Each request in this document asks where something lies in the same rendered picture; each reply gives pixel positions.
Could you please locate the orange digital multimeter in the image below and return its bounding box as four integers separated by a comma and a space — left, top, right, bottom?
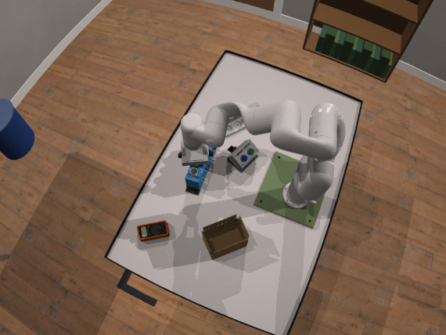
137, 221, 170, 241

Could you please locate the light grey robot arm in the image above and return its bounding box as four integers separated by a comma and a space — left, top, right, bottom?
181, 100, 346, 208

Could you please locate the brown cardboard box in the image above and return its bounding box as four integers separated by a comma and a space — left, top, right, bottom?
201, 214, 249, 260

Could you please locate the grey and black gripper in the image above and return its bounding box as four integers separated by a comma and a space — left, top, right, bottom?
178, 139, 214, 158

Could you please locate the grey panel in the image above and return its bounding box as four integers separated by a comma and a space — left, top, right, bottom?
225, 102, 260, 137

